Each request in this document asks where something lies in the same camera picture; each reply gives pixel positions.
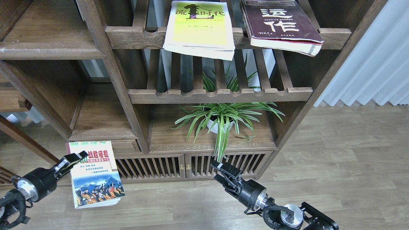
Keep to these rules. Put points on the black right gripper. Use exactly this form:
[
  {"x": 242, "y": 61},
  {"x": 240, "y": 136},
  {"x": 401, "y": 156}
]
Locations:
[{"x": 249, "y": 193}]

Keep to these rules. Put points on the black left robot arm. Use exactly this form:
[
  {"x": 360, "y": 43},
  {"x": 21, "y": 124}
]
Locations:
[{"x": 13, "y": 208}]

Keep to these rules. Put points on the green spider plant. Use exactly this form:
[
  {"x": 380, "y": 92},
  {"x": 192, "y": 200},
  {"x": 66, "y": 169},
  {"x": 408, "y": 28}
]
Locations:
[{"x": 224, "y": 116}]

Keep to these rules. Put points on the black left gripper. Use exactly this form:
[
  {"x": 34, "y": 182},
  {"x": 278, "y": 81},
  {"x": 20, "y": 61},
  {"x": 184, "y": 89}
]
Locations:
[{"x": 40, "y": 182}]

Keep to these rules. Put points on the maroon cover thick book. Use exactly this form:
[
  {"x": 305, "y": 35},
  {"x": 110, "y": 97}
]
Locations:
[{"x": 280, "y": 24}]

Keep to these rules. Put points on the colourful 300 paperback book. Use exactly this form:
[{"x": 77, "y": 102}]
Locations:
[{"x": 95, "y": 180}]

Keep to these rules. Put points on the dark wooden bookshelf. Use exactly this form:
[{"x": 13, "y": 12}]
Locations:
[{"x": 91, "y": 68}]

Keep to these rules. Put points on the yellow green cover book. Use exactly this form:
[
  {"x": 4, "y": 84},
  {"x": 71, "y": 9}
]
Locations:
[{"x": 200, "y": 28}]

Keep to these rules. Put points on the wooden furniture frame left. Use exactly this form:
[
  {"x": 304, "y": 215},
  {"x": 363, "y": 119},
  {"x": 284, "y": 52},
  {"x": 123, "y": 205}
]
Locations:
[{"x": 25, "y": 147}]

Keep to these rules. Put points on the white pleated curtain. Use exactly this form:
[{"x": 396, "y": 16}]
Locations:
[{"x": 377, "y": 70}]

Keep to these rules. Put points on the left slatted cabinet door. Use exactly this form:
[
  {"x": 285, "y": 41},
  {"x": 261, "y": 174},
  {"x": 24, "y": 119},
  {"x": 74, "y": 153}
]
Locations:
[{"x": 158, "y": 168}]

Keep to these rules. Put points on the white plant pot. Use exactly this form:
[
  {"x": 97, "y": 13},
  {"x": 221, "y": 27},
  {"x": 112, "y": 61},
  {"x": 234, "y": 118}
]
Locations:
[{"x": 213, "y": 125}]

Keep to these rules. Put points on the small wooden drawer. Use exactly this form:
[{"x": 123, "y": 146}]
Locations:
[{"x": 125, "y": 148}]

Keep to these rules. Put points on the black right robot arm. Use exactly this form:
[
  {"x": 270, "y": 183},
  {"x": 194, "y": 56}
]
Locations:
[{"x": 292, "y": 217}]

